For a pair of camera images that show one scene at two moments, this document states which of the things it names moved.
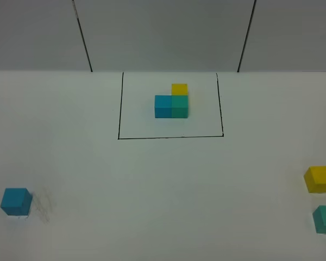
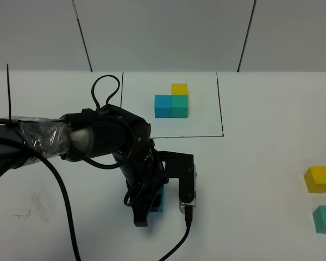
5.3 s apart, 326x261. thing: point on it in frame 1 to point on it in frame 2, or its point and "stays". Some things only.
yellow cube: [319, 179] stays
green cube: [325, 218] stays
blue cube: [16, 201] to [160, 192]
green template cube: [180, 106] stays
